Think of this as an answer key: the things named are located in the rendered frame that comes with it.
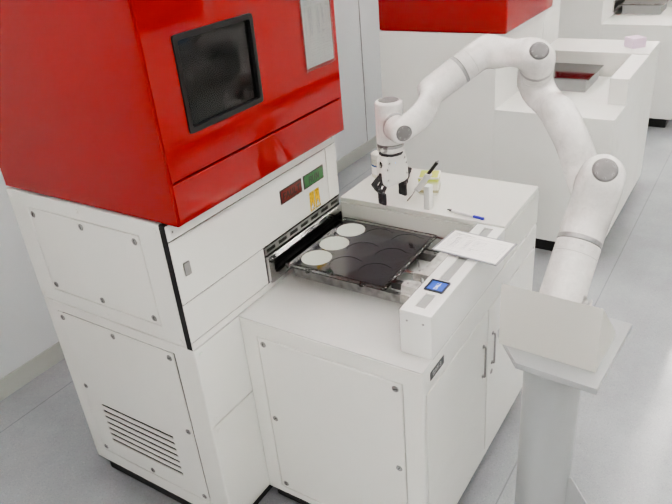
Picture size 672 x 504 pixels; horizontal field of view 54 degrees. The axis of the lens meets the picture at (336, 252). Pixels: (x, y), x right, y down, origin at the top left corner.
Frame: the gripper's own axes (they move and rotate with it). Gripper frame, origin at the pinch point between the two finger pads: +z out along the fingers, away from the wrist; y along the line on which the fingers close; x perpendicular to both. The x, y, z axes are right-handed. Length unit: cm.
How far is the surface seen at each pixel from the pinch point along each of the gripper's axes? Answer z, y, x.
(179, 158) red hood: -33, -67, 6
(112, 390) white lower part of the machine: 57, -87, 53
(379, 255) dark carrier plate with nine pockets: 17.0, -9.0, -1.8
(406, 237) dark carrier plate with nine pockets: 17.1, 5.7, 0.1
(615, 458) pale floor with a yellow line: 107, 49, -62
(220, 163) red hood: -26, -54, 10
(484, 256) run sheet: 9.9, 2.0, -35.0
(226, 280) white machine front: 11, -56, 14
